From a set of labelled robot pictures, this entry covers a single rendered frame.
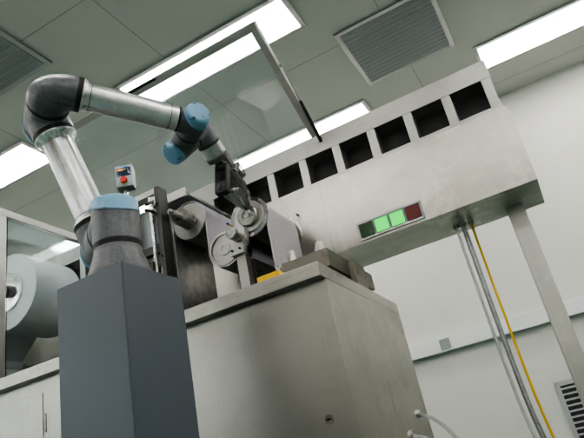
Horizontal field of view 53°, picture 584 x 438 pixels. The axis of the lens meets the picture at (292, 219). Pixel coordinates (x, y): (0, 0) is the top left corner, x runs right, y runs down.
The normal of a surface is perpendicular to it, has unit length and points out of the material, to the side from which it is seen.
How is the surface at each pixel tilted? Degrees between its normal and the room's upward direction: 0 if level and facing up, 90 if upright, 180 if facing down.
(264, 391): 90
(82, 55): 180
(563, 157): 90
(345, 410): 90
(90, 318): 90
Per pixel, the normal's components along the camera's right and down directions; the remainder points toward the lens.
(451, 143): -0.46, -0.29
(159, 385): 0.86, -0.36
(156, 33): 0.19, 0.89
